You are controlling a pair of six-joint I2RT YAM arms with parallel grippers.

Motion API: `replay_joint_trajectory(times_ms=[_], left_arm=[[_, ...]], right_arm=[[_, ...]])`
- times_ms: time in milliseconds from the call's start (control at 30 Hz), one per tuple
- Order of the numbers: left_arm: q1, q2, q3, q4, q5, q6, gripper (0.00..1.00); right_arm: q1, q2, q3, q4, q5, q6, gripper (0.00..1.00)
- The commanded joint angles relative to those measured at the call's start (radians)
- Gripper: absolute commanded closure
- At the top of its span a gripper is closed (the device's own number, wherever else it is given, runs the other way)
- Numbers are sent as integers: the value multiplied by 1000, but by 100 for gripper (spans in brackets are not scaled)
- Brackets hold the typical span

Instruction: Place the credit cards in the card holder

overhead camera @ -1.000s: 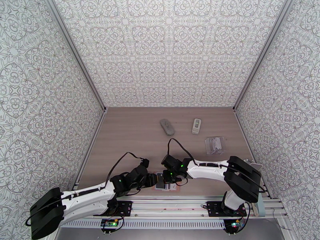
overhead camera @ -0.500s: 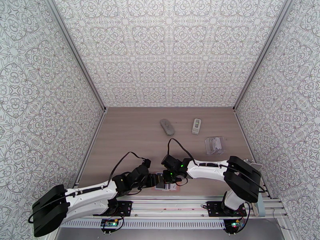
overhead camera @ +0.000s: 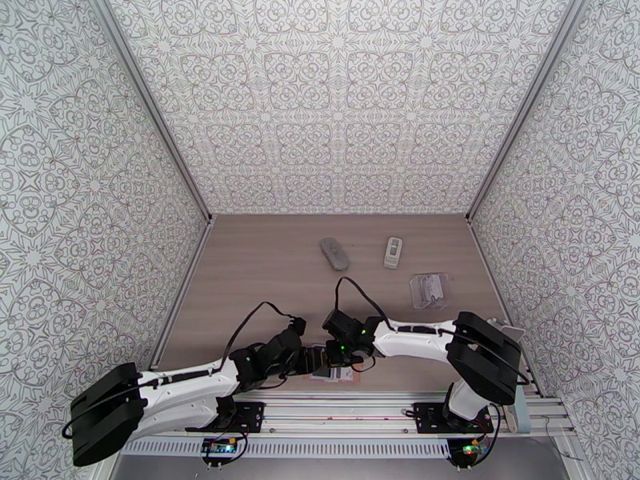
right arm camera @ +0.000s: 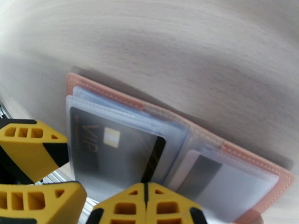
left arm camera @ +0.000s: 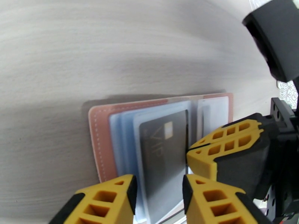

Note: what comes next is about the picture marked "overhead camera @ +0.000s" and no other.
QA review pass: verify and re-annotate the pink card holder wallet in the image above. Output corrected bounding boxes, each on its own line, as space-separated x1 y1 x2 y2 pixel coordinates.
309 343 360 386

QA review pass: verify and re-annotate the white printed card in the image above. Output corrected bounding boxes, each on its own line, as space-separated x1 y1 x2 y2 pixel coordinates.
418 275 443 302

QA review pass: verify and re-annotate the clear acrylic card stand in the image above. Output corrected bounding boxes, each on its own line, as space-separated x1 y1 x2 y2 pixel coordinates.
409 272 450 310

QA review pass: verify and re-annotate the white perforated strip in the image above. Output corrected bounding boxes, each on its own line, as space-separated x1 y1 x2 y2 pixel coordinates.
122 439 454 458

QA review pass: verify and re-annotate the white remote control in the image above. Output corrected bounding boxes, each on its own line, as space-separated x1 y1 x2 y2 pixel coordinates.
383 237 404 270

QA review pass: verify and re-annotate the grey felt pouch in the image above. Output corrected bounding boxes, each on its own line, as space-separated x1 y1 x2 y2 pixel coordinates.
319 237 351 272

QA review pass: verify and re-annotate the pale grey rectangular block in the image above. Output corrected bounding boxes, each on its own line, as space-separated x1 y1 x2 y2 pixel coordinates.
501 388 532 436

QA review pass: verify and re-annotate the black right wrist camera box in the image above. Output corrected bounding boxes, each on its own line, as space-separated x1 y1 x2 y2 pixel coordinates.
321 309 362 341

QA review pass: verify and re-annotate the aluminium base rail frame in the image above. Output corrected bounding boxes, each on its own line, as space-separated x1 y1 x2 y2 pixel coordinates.
119 390 574 438

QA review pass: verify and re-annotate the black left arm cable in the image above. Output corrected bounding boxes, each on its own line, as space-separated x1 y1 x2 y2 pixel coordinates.
219 301 296 365

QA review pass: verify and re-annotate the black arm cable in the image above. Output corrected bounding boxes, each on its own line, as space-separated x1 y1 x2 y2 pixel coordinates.
219 301 296 365
334 276 401 327

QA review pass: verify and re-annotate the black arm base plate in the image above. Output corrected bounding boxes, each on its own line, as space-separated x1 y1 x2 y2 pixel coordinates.
186 401 266 434
414 402 494 434

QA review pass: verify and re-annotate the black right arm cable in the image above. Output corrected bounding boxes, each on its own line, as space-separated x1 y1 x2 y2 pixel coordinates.
334 276 401 327

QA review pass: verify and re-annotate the grey metal bracket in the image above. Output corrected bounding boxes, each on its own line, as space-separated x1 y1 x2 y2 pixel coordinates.
486 317 526 341

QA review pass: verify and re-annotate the aluminium corner post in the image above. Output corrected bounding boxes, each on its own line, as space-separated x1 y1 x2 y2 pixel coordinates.
466 0 589 224
86 0 215 224

